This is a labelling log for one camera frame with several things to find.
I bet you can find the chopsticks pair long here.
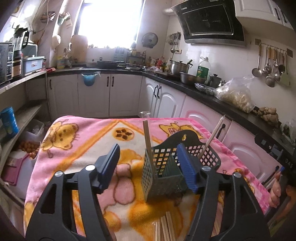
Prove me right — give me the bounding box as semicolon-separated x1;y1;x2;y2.
161;211;176;241

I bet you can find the dark green utensil basket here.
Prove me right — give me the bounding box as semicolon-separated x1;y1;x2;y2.
140;129;222;202

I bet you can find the person right hand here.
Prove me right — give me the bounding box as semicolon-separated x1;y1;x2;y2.
268;172;295;220

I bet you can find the pink cartoon blanket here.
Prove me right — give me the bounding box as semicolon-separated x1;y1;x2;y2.
23;115;269;240

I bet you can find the ginger roots pile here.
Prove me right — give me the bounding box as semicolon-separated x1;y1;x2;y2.
252;107;279;127

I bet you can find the blue cup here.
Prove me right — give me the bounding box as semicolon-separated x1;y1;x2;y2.
1;106;19;138

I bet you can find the clear plastic food bag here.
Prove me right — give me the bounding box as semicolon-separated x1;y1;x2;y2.
215;75;255;113

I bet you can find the blue hanging bin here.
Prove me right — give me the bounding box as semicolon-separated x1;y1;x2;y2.
81;72;100;87

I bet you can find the steel ladle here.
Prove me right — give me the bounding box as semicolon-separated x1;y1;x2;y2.
251;44;262;78

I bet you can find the green label oil bottle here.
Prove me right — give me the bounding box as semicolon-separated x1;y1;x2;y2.
197;57;211;80

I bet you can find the steel cooking pot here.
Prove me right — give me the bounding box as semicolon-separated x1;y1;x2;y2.
170;60;193;76

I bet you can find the grey plastic storage box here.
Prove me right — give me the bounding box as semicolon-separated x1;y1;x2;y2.
23;56;45;76

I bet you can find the blender jug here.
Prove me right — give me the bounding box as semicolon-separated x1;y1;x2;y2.
12;28;30;79

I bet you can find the black range hood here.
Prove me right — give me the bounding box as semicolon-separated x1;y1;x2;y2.
171;0;245;46

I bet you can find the small wall fan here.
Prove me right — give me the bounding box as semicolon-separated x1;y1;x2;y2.
142;32;159;49

